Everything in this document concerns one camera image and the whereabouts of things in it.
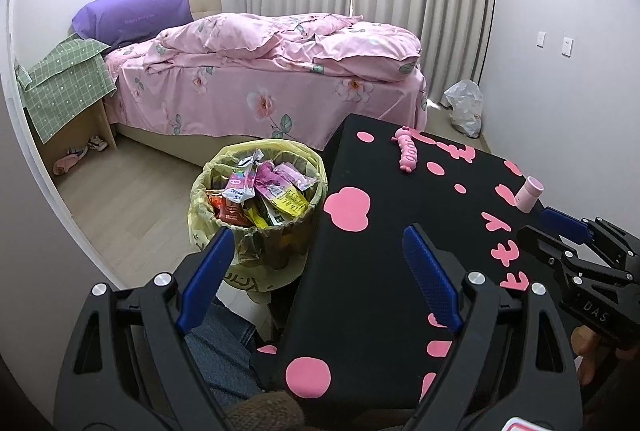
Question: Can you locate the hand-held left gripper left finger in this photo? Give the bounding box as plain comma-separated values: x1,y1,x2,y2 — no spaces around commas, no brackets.
54,226,237,431

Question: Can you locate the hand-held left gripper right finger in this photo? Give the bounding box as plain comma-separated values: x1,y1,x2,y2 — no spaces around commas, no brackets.
400,223,583,431

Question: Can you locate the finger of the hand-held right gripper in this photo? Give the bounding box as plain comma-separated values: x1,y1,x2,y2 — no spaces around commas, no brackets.
516,225,601,292
539,206,640,269

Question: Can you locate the trash bin with yellow liner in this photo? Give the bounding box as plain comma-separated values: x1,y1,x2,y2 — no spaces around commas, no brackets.
187,138,328,307

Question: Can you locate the yellow snack packet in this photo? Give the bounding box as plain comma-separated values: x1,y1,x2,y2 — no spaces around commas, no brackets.
245,203,273,230

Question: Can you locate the purple white snack packet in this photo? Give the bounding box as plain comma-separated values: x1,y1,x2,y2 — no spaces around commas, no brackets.
226,150,264,204

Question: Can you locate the pink snack packet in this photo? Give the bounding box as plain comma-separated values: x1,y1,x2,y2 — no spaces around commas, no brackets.
255,162,319,198

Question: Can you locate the person's right hand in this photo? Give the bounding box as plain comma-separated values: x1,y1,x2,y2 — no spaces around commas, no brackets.
570,326,618,387

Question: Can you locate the pink cup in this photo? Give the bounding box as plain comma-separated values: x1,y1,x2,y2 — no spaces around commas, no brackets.
515,176,545,213

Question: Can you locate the person's blue jeans leg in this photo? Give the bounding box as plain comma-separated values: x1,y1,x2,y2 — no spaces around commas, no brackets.
187,301,258,407

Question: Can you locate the pink caterpillar toy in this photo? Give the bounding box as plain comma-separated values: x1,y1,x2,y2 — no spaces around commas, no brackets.
392,126,420,172

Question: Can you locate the brown fuzzy garment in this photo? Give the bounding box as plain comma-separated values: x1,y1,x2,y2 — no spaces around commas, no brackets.
227,391,305,431

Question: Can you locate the white plastic bag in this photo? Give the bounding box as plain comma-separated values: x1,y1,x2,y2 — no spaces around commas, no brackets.
442,80,485,136

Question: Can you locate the wooden nightstand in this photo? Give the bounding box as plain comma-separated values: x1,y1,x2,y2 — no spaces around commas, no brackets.
27,96,118,174

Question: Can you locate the bed with pink duvet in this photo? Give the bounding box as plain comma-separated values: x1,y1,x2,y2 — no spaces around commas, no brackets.
102,46,427,144

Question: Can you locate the green checked cloth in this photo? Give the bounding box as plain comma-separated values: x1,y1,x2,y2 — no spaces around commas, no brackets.
15,36,118,144

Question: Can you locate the pink floral duvet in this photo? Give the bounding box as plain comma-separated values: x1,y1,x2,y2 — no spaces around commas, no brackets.
157,12,422,84

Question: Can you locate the purple pillow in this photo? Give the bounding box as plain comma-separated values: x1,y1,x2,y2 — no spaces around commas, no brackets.
71,0,193,48

